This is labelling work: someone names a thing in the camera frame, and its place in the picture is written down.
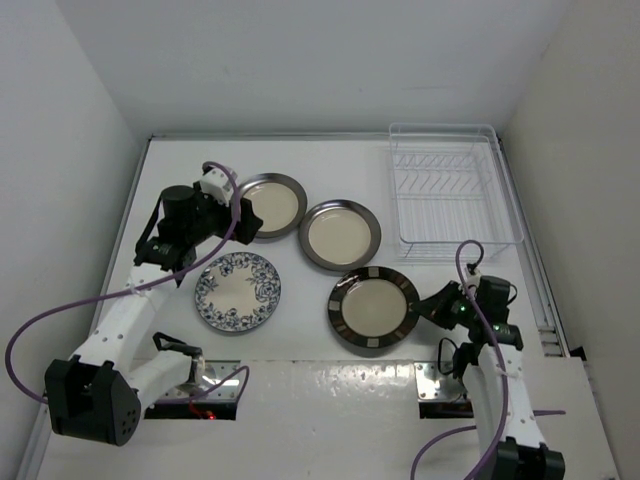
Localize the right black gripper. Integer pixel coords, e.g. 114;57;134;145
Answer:
409;280;479;330

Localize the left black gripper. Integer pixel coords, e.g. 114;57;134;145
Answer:
185;180;262;245

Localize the brown striped rim plate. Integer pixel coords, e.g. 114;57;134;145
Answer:
327;266;420;350

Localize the blue floral plate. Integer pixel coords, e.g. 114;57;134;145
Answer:
194;252;282;334

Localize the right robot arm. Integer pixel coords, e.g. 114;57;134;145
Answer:
411;275;566;479

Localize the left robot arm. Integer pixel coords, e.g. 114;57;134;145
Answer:
45;185;263;446

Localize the grey rim plate left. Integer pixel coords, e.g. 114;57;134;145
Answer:
239;173;308;239

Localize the grey rim plate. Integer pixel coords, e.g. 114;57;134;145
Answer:
239;173;308;239
298;199;382;272

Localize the grey rim plate right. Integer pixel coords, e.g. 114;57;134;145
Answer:
298;199;382;272

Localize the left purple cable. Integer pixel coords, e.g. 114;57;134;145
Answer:
4;160;250;404

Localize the purple cable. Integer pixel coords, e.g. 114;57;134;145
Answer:
410;240;566;480
4;160;250;404

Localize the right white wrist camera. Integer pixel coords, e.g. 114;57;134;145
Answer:
464;263;481;290

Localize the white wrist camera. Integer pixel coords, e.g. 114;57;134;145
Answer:
464;263;481;290
196;167;237;206

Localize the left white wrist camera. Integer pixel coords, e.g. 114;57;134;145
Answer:
196;167;237;206

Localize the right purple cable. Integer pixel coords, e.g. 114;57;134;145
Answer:
410;240;566;480

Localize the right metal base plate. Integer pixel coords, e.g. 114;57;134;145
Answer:
414;361;467;403

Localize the metal base plate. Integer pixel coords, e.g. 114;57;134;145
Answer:
156;360;243;404
414;361;467;403

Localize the white wire dish rack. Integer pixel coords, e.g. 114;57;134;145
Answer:
388;122;524;262

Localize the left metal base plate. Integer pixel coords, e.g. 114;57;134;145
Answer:
156;360;243;404

